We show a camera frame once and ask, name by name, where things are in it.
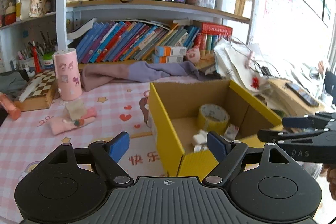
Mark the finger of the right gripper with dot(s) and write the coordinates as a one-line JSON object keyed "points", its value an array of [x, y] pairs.
{"points": [[317, 121], [276, 136]]}

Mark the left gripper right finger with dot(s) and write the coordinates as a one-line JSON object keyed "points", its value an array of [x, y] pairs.
{"points": [[229, 156]]}

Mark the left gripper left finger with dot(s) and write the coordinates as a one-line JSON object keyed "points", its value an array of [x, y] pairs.
{"points": [[106, 156]]}

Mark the white staples box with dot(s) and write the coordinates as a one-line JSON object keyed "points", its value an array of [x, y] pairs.
{"points": [[231, 132]]}

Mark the white charger plug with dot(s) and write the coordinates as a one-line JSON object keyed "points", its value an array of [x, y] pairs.
{"points": [[200, 138]]}

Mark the person's right hand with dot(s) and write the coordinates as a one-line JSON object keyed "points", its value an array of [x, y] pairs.
{"points": [[329, 172]]}

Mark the black smartphone on books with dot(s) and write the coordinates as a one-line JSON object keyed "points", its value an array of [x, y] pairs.
{"points": [[302, 94]]}

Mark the yellow tape roll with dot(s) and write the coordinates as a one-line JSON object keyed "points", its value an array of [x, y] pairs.
{"points": [[212, 117]]}

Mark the beige eraser block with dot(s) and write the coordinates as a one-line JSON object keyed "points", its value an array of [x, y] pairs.
{"points": [[76, 109]]}

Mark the yellow cardboard box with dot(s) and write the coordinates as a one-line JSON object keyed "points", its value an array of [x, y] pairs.
{"points": [[173, 112]]}

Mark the pink cylindrical container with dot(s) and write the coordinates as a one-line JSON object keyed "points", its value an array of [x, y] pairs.
{"points": [[67, 74]]}

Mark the wooden chess board box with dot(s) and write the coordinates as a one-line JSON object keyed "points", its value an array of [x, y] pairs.
{"points": [[39, 93]]}

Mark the pink purple cloth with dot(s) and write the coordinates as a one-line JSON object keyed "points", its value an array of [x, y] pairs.
{"points": [[93, 76]]}

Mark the orange pink bottle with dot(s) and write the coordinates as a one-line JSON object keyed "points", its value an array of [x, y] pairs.
{"points": [[10, 107]]}

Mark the pink pig plush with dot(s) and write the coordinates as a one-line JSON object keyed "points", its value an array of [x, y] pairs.
{"points": [[193, 55]]}

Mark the lower orange blue box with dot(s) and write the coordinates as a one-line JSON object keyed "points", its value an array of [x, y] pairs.
{"points": [[166, 59]]}

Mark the orange blue box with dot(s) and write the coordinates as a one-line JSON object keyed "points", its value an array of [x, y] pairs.
{"points": [[163, 51], [166, 59]]}

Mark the upper orange blue box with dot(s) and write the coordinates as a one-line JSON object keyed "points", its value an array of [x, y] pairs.
{"points": [[163, 51]]}

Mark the grey cloth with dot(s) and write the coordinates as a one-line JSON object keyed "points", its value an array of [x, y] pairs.
{"points": [[12, 84]]}

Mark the red thick dictionary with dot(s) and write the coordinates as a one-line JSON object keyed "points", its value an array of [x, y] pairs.
{"points": [[213, 29]]}

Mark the white pen holder box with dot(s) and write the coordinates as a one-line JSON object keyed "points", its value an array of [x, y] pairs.
{"points": [[225, 6]]}

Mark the white bookshelf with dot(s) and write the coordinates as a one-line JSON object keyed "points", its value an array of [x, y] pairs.
{"points": [[110, 31]]}

